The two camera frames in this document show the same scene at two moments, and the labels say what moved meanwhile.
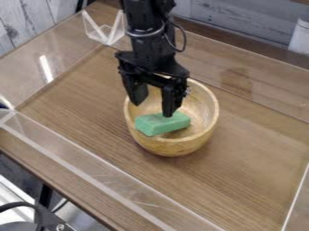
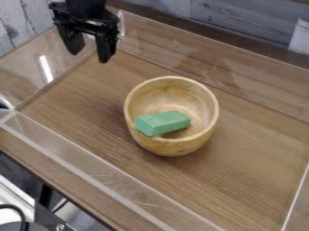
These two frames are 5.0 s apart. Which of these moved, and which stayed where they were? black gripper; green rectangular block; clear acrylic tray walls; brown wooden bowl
Moved: black gripper
Stayed: clear acrylic tray walls; brown wooden bowl; green rectangular block
